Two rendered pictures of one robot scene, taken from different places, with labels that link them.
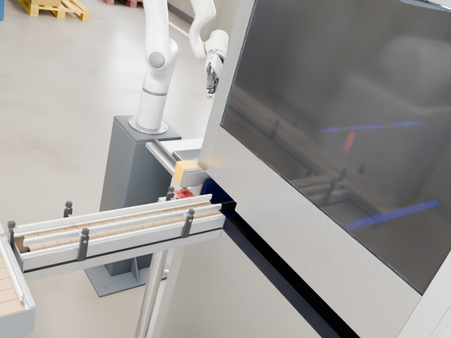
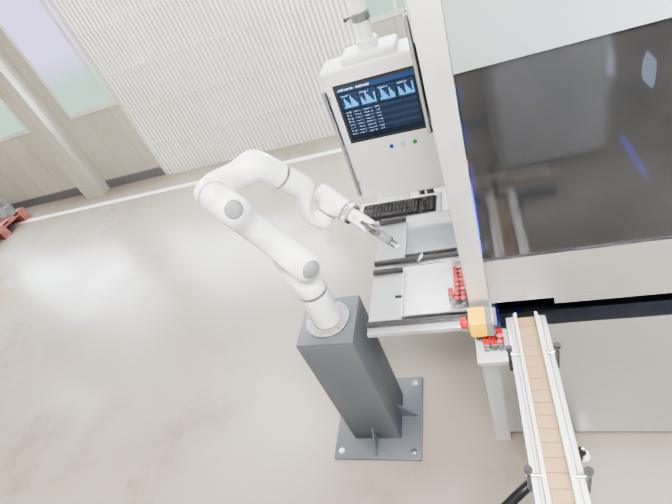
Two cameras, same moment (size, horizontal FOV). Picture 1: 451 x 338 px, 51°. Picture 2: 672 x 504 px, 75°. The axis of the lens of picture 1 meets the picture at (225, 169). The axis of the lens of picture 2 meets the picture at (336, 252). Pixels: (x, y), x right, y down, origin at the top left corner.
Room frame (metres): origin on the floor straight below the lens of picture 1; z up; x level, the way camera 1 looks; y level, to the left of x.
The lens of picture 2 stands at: (0.83, 0.77, 2.20)
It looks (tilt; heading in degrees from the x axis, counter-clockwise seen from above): 38 degrees down; 338
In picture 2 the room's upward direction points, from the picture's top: 24 degrees counter-clockwise
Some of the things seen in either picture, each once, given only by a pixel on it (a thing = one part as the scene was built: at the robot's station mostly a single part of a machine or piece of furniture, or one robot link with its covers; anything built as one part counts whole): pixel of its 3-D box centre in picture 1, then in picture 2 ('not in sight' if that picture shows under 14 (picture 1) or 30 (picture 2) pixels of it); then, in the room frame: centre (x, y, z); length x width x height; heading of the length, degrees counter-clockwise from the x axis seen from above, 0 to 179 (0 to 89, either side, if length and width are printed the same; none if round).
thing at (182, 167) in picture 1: (186, 173); (480, 321); (1.51, 0.13, 1.00); 0.08 x 0.07 x 0.07; 43
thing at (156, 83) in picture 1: (161, 64); (296, 266); (2.11, 0.42, 1.16); 0.19 x 0.12 x 0.24; 2
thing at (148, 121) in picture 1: (151, 108); (320, 305); (2.08, 0.42, 0.95); 0.19 x 0.19 x 0.18
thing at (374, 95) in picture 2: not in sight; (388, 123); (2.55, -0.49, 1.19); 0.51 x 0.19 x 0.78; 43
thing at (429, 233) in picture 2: not in sight; (443, 231); (2.00, -0.22, 0.90); 0.34 x 0.26 x 0.04; 43
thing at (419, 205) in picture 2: not in sight; (398, 208); (2.41, -0.30, 0.82); 0.40 x 0.14 x 0.02; 41
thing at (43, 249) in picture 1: (129, 226); (544, 415); (1.21, 0.24, 0.92); 0.69 x 0.15 x 0.16; 133
